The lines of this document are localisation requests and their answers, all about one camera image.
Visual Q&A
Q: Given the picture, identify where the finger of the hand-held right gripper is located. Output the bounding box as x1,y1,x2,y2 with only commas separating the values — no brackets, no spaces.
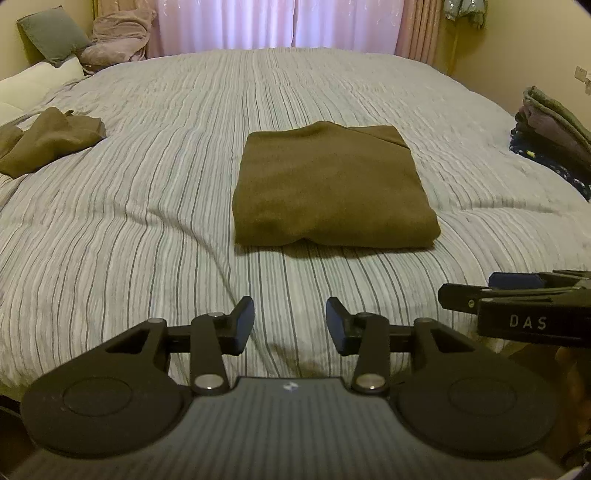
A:
438,282,591,318
488,270,591,290

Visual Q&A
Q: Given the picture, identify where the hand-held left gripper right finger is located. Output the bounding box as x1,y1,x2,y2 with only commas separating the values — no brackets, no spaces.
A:
325,296,482,395

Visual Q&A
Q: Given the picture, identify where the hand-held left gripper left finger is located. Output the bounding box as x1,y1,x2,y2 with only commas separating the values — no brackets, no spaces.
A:
106,295,256,396

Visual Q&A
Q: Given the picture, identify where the brown sweater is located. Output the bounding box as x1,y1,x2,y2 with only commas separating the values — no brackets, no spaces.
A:
232,121,441,251

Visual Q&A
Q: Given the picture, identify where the dark blue patterned cloth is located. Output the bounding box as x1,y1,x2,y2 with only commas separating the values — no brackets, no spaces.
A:
509,126,591,202

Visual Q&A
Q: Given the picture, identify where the grey striped duvet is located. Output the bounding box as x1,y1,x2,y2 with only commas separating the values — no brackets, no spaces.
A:
0,47,591,395

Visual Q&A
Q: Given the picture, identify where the folded grey purple cloth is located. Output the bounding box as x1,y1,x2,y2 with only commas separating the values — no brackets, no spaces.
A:
514,108,591,163

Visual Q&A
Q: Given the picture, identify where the folded green blanket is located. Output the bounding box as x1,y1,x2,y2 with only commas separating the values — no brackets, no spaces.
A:
523,85,591,155

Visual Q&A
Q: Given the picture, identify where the yellow stand pole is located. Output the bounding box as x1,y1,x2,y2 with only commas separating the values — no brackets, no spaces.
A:
449,25,461,78

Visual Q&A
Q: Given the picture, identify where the pink drape curtain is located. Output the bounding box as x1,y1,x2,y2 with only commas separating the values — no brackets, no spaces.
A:
394,0,445,64

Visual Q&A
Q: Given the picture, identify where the crumpled taupe brown garment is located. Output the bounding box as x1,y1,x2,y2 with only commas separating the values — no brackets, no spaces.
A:
0,107,108,179

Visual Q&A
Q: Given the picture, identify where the green patterned hanging cloth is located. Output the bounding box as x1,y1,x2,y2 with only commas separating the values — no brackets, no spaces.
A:
442,0,489,30

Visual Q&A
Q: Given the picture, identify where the sheer pink curtain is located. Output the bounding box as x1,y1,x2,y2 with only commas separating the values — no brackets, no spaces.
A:
156,0,406,52

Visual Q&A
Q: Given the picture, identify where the crumpled pink blanket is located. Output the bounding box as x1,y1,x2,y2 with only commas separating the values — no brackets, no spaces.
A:
76,8,158,73

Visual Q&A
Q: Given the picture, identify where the grey cushion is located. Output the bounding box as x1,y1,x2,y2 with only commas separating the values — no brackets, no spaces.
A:
17,6,92,68

